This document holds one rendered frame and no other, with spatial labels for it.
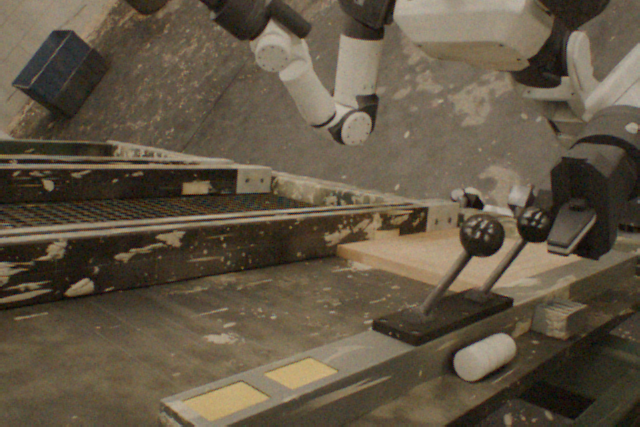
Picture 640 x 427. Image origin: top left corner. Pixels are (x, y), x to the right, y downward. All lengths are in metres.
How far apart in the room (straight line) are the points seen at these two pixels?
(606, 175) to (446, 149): 2.06
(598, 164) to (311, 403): 0.35
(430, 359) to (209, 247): 0.36
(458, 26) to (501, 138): 1.53
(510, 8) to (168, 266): 0.66
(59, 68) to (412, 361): 4.82
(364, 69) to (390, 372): 0.84
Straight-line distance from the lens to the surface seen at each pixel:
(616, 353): 0.88
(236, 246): 0.83
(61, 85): 5.21
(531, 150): 2.50
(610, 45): 2.76
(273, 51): 1.09
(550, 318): 0.75
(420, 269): 0.89
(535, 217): 0.61
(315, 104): 1.21
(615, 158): 0.64
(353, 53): 1.23
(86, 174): 1.36
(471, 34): 1.07
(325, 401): 0.44
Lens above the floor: 1.97
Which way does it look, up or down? 43 degrees down
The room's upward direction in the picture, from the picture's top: 45 degrees counter-clockwise
